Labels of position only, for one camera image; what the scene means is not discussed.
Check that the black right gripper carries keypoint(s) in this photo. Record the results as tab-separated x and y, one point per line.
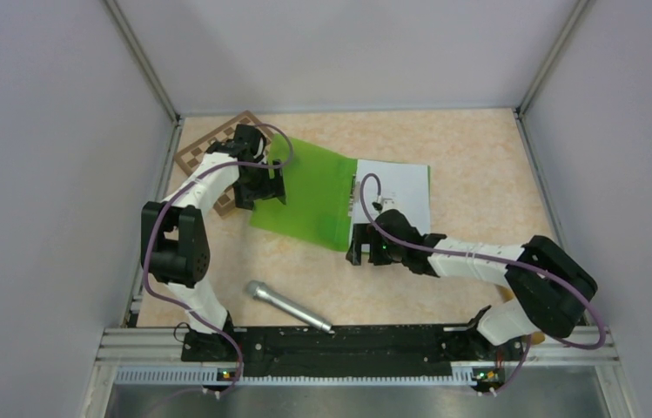
362	235

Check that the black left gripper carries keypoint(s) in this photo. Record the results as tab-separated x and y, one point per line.
271	188

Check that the metal folder clip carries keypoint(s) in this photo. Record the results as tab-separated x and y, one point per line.
353	196

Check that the green plastic folder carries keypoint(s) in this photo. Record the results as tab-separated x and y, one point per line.
317	199

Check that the white paper files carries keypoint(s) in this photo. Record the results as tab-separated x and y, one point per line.
407	185

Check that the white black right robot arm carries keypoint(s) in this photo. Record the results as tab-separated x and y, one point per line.
550	291

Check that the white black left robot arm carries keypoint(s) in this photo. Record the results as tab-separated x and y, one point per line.
175	252

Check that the wooden chessboard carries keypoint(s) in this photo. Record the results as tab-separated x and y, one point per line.
189	157

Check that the silver microphone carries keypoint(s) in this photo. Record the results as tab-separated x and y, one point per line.
259	290

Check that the wooden rolling pin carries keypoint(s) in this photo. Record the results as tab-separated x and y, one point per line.
536	338

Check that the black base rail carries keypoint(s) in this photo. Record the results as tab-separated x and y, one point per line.
376	351

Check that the white slotted cable duct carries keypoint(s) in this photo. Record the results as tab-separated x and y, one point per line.
215	376

